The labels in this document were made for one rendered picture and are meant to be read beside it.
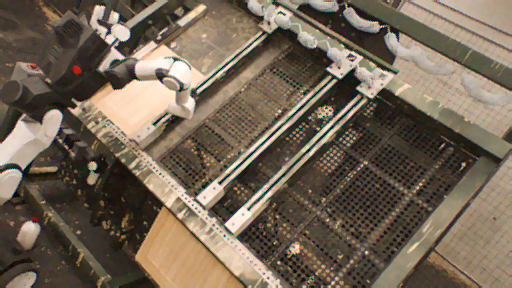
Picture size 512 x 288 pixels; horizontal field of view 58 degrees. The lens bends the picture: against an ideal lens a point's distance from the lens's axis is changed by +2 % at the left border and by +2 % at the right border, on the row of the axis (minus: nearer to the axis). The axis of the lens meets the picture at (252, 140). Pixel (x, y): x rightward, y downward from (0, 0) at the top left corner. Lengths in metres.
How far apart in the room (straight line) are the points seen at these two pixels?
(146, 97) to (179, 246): 0.87
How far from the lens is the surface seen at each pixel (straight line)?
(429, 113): 2.46
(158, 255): 2.73
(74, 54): 2.15
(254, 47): 2.74
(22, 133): 2.40
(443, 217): 2.26
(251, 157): 2.30
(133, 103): 2.72
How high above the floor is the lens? 1.94
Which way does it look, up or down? 17 degrees down
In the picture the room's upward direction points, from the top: 30 degrees clockwise
